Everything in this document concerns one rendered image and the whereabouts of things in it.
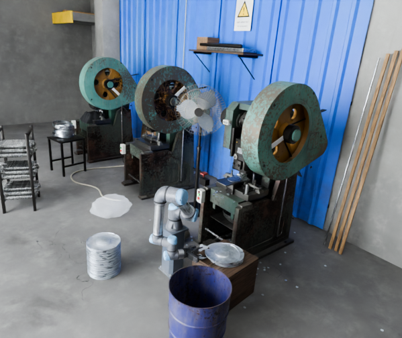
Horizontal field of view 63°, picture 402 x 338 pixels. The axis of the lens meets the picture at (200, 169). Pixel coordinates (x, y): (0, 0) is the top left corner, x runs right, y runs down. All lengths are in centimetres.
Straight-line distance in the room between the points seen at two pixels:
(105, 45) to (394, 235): 627
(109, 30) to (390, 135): 584
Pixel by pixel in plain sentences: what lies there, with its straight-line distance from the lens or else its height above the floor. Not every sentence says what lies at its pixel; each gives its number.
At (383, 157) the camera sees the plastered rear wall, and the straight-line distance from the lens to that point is 375.
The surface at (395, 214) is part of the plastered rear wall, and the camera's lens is 384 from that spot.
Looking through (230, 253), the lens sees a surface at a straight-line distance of 276.
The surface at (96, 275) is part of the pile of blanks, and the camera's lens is 310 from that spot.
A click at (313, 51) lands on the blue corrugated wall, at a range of 407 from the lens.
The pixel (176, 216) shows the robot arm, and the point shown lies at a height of 59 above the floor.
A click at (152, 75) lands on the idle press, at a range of 393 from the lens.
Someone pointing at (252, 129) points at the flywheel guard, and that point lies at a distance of 255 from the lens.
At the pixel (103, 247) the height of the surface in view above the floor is 30.
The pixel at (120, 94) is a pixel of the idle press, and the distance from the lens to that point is 571.
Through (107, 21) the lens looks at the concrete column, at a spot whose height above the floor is 238.
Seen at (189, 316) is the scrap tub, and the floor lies 40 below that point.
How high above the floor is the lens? 192
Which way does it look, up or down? 20 degrees down
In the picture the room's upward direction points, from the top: 4 degrees clockwise
